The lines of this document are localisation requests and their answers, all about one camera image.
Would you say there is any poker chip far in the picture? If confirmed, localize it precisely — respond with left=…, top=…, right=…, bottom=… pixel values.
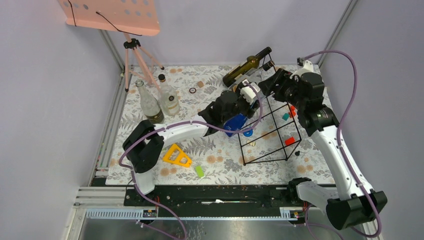
left=189, top=87, right=197, bottom=94

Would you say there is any clear bottle blue gold emblem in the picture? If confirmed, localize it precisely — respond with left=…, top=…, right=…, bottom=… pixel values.
left=158, top=73, right=181, bottom=116

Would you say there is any blue arch toy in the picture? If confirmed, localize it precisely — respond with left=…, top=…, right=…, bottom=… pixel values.
left=243, top=129, right=253, bottom=137

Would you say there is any blue square glass bottle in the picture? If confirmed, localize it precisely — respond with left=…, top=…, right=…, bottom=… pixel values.
left=223, top=113, right=248, bottom=131

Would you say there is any clear bottle black label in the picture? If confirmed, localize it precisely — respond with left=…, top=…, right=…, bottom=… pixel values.
left=135, top=79, right=165, bottom=124

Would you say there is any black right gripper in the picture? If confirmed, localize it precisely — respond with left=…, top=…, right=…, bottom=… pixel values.
left=257, top=67, right=306, bottom=110

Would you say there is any red cube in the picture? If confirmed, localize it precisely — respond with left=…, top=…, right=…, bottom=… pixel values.
left=289, top=105, right=297, bottom=118

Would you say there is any teal cube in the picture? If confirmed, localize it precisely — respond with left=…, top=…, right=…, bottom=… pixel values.
left=282, top=113, right=290, bottom=121

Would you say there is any green flat block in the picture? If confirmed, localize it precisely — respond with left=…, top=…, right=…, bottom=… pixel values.
left=195, top=165, right=205, bottom=178

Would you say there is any yellow triangle frame toy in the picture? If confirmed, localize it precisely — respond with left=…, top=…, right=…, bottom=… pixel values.
left=162, top=143, right=192, bottom=168

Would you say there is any dark green wine bottle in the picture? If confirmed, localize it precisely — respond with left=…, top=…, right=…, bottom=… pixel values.
left=222, top=46, right=272, bottom=87

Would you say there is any black wire wine rack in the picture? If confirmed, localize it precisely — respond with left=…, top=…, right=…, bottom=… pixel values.
left=231, top=52, right=302, bottom=166

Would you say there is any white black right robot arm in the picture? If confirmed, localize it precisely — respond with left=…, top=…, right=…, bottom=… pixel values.
left=258, top=69, right=388, bottom=230

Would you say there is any pink music stand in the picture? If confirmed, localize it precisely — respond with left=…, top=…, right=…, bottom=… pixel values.
left=58, top=0, right=165, bottom=91

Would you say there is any red block near rack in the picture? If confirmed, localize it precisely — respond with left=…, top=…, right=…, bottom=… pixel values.
left=284, top=136, right=296, bottom=146

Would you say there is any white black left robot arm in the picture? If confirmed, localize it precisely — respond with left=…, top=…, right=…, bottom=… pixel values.
left=119, top=85, right=263, bottom=206

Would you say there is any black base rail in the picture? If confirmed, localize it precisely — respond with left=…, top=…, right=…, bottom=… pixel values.
left=123, top=184, right=310, bottom=218

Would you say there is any clear square bottle black cap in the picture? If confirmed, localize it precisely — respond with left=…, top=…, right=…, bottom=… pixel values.
left=228, top=60, right=275, bottom=92

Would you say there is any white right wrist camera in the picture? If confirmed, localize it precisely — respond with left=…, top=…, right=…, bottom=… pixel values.
left=289, top=57, right=314, bottom=79

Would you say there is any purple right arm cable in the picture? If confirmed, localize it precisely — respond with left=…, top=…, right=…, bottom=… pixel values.
left=297, top=49, right=383, bottom=239

